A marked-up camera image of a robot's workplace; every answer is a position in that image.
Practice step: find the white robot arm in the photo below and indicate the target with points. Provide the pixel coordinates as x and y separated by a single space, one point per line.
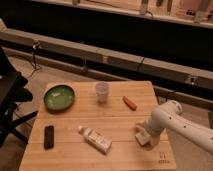
168 116

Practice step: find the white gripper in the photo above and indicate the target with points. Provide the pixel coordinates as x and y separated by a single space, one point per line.
154 134

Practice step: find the orange carrot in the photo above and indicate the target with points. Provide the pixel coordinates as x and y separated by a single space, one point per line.
129 103

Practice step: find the black chair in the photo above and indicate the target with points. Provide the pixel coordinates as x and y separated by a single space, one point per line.
12 90

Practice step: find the white sponge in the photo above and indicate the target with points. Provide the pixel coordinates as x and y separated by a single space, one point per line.
142 137

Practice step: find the white plastic bottle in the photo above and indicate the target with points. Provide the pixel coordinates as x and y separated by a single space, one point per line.
95 139

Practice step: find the green bowl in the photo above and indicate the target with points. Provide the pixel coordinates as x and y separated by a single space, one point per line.
59 98

